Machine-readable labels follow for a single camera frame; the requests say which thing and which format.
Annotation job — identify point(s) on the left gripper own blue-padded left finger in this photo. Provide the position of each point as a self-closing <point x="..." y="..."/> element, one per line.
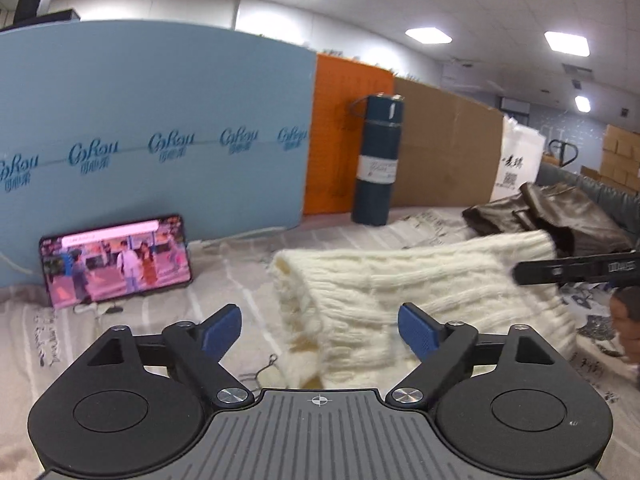
<point x="197" y="350"/>

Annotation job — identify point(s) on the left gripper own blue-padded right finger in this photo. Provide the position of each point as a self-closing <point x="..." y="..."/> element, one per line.
<point x="443" y="350"/>

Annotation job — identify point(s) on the cream knitted sweater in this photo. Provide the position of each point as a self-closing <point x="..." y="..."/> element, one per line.
<point x="339" y="308"/>

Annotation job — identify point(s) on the person's right hand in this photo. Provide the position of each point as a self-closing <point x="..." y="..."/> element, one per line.
<point x="624" y="306"/>

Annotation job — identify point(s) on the brown leather jacket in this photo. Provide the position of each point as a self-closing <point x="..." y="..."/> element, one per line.
<point x="576" y="224"/>

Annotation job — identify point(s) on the dark grey sofa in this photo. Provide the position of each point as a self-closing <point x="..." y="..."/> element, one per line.
<point x="622" y="207"/>

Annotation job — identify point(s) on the stacked cardboard boxes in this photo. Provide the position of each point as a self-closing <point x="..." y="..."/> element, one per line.
<point x="620" y="159"/>

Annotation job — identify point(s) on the smartphone playing video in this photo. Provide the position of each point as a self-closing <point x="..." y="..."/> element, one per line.
<point x="114" y="262"/>

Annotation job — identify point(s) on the white printed bag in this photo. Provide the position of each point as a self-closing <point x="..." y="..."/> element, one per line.
<point x="521" y="153"/>

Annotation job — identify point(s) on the cartoon dog printed cloth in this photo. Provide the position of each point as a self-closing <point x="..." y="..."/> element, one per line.
<point x="38" y="343"/>

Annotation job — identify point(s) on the dark blue vacuum bottle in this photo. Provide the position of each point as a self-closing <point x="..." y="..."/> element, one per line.
<point x="378" y="158"/>

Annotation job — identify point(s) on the brown cardboard panel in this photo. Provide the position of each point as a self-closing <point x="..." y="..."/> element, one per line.
<point x="450" y="148"/>

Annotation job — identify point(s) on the orange printed board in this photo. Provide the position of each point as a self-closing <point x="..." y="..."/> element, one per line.
<point x="341" y="88"/>

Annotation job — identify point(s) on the light blue foam board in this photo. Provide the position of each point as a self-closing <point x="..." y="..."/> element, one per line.
<point x="117" y="121"/>

